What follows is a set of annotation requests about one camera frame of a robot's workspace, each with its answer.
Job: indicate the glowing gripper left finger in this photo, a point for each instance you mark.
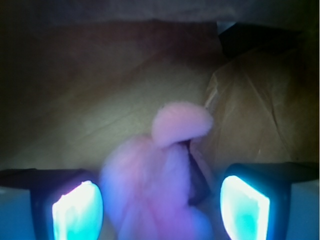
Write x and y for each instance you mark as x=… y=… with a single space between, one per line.
x=50 y=204

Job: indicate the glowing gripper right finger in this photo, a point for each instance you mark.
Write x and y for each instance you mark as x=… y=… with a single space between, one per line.
x=271 y=201

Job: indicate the pink plush bunny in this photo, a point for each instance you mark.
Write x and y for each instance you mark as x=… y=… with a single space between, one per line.
x=146 y=181

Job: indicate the brown paper bag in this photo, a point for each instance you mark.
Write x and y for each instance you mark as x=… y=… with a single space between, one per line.
x=70 y=94

